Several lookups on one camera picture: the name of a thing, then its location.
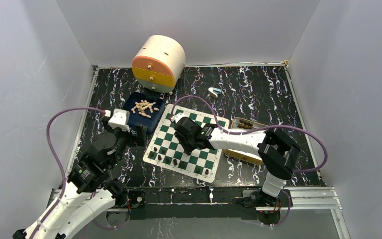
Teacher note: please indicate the black base frame rail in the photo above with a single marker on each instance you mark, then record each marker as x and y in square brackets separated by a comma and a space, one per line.
[205, 202]

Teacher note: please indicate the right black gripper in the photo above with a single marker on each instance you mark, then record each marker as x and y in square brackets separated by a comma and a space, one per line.
[187, 149]

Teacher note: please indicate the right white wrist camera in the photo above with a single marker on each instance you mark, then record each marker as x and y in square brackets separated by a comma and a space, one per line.
[175, 118]

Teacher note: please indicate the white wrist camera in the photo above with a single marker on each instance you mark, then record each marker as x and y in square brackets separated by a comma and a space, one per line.
[119, 119]
[175, 118]

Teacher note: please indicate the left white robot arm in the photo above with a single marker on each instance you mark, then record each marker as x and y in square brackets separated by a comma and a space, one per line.
[88, 191]

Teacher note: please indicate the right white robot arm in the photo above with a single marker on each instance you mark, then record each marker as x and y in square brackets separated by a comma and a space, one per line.
[277, 150]

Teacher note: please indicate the green white chess board mat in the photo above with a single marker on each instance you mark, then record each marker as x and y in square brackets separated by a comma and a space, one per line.
[163, 138]

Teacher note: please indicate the round drawer cabinet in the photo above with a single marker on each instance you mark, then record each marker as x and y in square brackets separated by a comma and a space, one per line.
[159, 63]

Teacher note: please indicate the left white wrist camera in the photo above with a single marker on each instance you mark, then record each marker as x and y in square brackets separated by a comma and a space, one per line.
[119, 119]

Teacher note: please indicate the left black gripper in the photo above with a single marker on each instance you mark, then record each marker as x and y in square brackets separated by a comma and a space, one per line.
[135, 140]

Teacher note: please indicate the small white blue clip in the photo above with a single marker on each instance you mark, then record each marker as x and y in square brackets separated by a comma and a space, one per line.
[214, 92]

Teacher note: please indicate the dark blue plastic bin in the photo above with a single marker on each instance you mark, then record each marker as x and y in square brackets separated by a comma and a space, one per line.
[135, 119]

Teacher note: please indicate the pile of light chess pieces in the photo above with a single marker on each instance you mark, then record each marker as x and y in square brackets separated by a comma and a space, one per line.
[145, 108]

